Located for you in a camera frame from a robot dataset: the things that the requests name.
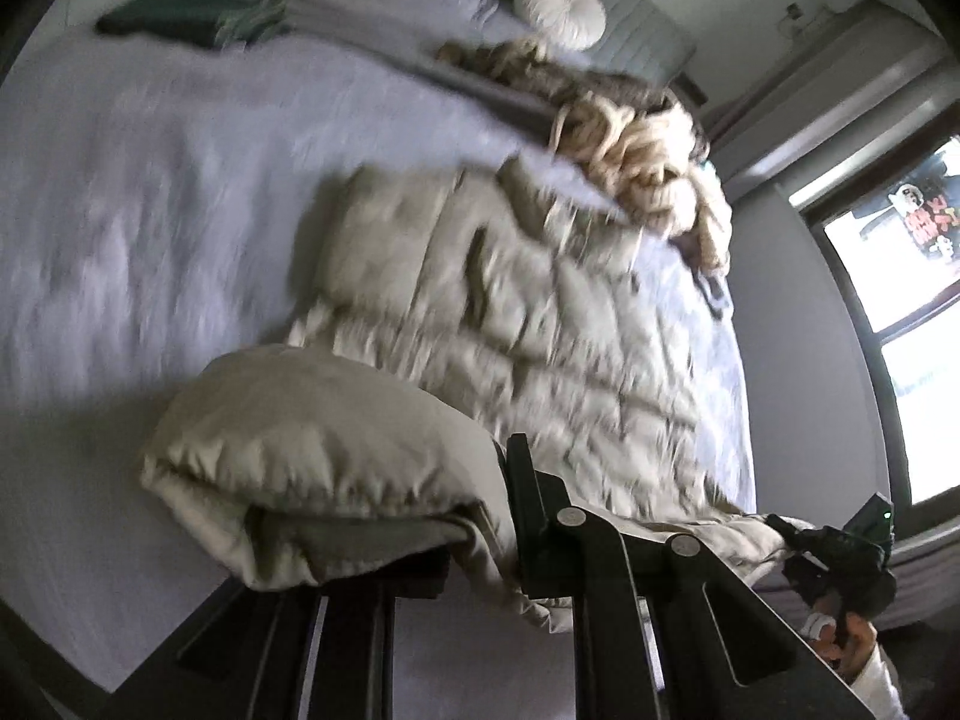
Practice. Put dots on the brown fuzzy garment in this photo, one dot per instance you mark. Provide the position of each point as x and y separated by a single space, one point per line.
585 86

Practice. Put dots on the round white cushion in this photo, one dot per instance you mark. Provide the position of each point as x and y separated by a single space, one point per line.
559 11

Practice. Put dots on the window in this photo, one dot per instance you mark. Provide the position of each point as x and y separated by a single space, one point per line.
922 390

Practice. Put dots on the person's right hand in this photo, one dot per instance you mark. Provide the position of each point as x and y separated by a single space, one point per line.
840 637

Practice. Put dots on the cream striped garment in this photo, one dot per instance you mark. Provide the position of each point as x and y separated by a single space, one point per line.
645 157

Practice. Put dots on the grey quilted headboard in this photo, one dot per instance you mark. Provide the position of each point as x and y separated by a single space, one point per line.
637 30

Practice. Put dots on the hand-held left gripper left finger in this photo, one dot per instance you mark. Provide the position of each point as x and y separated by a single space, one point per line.
352 630

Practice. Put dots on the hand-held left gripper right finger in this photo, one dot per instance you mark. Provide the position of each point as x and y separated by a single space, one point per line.
529 510

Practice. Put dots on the grey folded blanket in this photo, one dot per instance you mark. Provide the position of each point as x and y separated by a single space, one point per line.
390 30

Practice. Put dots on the beige puffer jacket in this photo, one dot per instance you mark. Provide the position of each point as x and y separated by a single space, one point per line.
480 300

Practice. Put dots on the person's right forearm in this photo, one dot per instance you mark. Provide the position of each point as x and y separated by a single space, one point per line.
877 686

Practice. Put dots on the dark green folded clothes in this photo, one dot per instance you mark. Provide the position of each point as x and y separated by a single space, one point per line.
187 15

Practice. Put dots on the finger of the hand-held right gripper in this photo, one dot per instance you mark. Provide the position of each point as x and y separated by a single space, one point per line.
791 536

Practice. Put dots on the bed with white cover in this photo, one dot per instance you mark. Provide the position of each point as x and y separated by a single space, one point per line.
150 202

